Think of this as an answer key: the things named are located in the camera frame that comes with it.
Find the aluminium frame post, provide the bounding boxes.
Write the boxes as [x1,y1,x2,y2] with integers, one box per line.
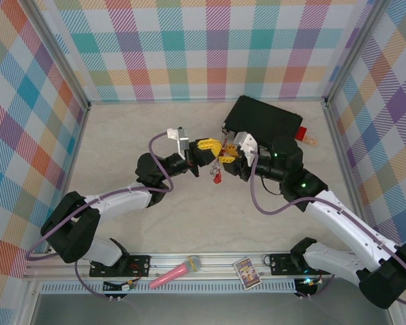
[22,0,92,111]
[323,0,392,108]

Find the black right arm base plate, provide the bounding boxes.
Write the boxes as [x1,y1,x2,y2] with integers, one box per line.
[269,252,332,276]

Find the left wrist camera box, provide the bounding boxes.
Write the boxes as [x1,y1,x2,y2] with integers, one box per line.
[166,127,191,160]

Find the pink toy microphone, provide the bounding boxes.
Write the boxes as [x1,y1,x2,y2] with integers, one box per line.
[148,255,203,290]

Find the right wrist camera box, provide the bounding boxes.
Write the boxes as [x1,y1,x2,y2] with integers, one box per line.
[232,131,260,167]

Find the grey metal panel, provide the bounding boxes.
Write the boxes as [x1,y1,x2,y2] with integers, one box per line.
[30,292,393,325]

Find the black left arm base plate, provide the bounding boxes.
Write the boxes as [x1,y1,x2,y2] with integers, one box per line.
[89,254,152,278]

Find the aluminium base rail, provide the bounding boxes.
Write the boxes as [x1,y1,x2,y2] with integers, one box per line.
[23,252,397,282]

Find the aluminium side rail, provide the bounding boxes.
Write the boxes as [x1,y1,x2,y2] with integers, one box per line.
[323,100,375,240]
[49,103,91,254]

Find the small picture card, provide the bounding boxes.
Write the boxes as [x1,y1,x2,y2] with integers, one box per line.
[233,257,262,288]

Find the black ribbed briefcase chrome fittings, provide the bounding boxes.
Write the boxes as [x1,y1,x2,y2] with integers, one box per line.
[221,95,305,153]

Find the perforated metal cable strip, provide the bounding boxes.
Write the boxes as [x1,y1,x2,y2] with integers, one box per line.
[40,279,297,295]

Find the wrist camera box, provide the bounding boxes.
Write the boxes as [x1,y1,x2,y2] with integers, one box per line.
[166,127,191,160]
[232,131,260,167]

